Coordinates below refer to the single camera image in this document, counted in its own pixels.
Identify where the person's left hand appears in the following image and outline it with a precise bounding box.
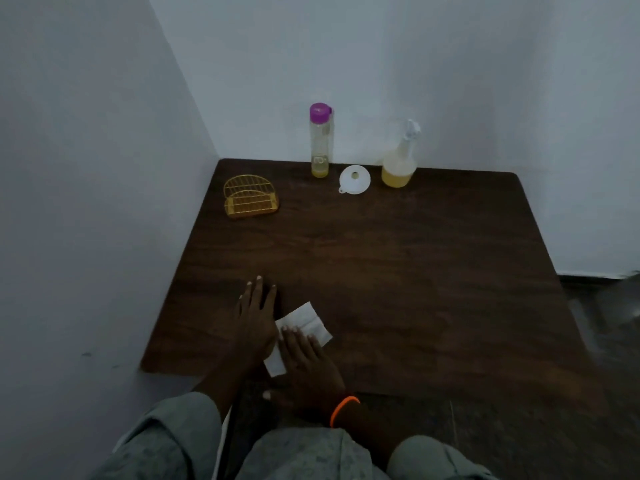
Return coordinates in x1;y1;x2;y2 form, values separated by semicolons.
232;276;280;368

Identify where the person's right hand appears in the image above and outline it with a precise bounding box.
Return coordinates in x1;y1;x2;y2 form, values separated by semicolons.
262;327;347;424

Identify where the white paper tissue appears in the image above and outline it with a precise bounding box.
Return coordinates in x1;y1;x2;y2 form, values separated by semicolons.
263;302;333;378

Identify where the person's left forearm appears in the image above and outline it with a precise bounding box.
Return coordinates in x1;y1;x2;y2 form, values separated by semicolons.
192;356;263;423

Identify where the person's right forearm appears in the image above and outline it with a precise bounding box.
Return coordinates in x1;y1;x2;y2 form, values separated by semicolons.
332;401;408;471

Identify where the person's grey clothing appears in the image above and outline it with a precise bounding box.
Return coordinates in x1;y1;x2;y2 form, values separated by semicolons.
87;392;501;480

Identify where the white plastic funnel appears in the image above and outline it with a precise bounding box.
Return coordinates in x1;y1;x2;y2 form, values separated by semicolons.
338;165;372;195

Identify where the clear bottle with purple cap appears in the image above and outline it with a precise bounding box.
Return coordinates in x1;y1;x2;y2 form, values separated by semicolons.
309;103;335;179

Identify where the spray bottle with yellow liquid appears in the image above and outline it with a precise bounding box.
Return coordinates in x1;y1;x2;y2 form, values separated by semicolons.
381;119;422;189

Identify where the orange bracelet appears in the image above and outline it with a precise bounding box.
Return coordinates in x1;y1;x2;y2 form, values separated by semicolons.
329;396;361;429

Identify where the gold wire napkin holder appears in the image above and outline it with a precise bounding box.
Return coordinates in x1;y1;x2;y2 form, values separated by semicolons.
223;175;280;218

